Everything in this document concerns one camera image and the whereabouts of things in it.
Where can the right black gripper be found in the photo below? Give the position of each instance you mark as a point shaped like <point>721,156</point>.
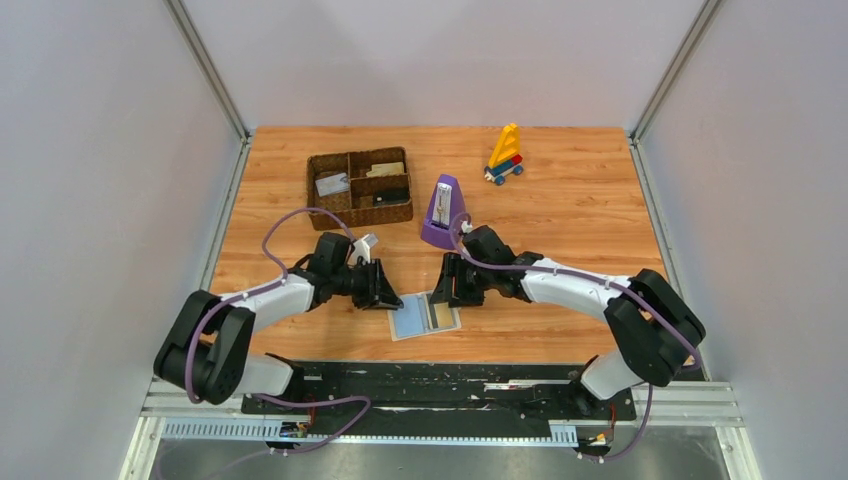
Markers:
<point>460,288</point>

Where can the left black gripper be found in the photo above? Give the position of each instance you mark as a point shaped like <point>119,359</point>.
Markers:
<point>370,286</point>

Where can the white card holder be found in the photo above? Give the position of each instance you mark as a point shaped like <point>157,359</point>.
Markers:
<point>412,319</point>

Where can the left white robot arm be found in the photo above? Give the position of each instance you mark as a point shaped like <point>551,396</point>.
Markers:
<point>207,350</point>

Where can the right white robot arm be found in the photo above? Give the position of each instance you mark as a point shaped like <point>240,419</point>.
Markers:
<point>655,331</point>

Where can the grey card in basket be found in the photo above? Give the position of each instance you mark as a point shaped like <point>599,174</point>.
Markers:
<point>332,184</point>

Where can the beige card in basket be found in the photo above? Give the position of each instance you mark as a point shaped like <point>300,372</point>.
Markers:
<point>398,168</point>

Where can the purple metronome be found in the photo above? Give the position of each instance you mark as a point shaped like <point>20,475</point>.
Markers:
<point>446,202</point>

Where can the brown wicker divided basket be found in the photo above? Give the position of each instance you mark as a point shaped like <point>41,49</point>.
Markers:
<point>355,207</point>

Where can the colourful toy block car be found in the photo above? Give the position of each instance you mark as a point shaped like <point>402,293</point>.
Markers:
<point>506,158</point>

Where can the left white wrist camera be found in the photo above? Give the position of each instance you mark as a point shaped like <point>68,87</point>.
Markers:
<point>362,249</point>

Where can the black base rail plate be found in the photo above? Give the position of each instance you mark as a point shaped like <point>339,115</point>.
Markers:
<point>446,398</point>

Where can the white slotted cable duct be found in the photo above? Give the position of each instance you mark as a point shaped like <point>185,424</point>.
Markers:
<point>560,435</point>

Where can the left aluminium frame post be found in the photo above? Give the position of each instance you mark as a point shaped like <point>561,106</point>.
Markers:
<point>193,40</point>

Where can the aluminium frame post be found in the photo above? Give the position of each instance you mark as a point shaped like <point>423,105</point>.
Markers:
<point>693,36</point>
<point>193,40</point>

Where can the right aluminium frame post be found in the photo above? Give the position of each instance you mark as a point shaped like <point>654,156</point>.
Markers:
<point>693,36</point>

